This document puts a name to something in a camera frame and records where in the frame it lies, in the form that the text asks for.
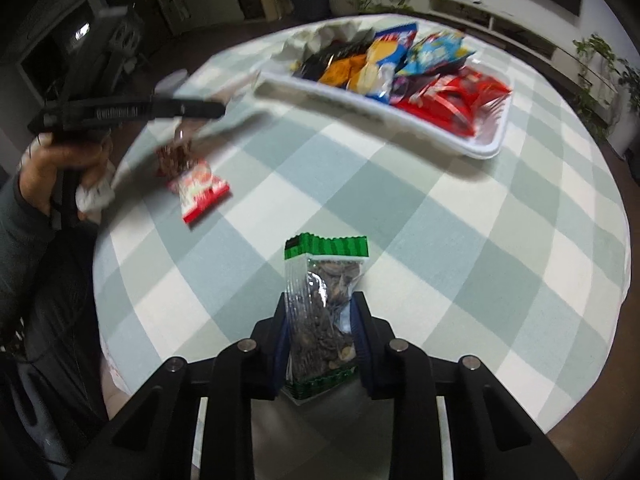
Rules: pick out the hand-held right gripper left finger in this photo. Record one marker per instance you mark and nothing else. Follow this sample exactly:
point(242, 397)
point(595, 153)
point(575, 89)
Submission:
point(280, 355)

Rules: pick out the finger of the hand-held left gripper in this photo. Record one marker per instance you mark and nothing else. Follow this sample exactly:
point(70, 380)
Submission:
point(190, 109)

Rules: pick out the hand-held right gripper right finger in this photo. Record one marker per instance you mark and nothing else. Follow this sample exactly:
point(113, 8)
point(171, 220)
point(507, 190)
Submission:
point(362, 355)

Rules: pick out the clear packet of brown snacks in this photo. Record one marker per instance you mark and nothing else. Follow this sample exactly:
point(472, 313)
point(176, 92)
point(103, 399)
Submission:
point(175, 157)

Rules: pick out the clear nut packet green edges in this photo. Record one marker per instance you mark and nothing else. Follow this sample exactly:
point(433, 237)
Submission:
point(320, 320)

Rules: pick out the white plastic tray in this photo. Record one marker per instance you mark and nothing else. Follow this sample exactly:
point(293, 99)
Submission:
point(465, 142)

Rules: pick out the person's left forearm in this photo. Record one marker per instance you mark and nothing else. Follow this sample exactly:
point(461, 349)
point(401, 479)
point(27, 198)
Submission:
point(45, 270)

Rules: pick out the person's left hand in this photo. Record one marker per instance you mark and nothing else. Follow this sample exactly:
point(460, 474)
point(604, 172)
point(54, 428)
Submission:
point(55, 160)

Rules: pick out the white crumpled paper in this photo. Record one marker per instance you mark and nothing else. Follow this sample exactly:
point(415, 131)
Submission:
point(95, 195)

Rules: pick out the red white snack packet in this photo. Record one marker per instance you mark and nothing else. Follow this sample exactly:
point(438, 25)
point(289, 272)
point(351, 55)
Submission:
point(200, 195)

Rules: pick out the storage cabinet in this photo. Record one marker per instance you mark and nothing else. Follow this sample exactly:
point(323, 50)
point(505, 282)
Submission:
point(200, 0)

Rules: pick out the black snack packet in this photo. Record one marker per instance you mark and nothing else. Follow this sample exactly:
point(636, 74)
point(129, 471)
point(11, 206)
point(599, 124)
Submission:
point(320, 62)

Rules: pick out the green white checkered tablecloth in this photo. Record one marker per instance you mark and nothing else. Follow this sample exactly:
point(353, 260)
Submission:
point(400, 220)

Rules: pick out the silver white snack packet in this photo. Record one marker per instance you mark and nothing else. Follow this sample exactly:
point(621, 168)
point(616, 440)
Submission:
point(320, 35)

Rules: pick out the orange snack packet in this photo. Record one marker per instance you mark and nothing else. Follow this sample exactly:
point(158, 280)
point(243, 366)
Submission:
point(340, 72)

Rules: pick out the blue yellow snack packet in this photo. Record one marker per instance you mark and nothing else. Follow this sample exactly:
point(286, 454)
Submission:
point(382, 55)

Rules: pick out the light blue patterned snack packet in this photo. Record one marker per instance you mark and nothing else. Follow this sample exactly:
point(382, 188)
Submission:
point(435, 52)

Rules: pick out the white television cabinet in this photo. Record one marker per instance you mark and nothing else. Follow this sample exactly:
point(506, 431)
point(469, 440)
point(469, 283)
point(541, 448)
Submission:
point(520, 35)

